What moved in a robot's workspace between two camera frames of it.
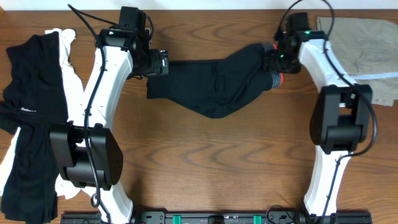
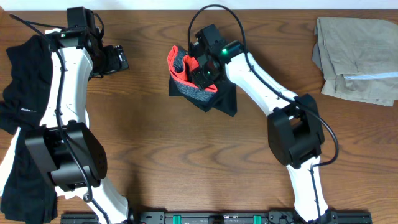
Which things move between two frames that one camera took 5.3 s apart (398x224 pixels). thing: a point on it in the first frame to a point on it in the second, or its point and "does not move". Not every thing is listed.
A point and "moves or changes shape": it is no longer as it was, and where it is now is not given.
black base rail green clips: x=222 y=217 does not move
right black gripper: x=270 y=64 to x=200 y=79
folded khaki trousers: x=367 y=48 does not move
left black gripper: x=157 y=69 to x=114 y=64
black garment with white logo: x=33 y=101 does not move
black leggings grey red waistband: x=212 y=87 moves or changes shape
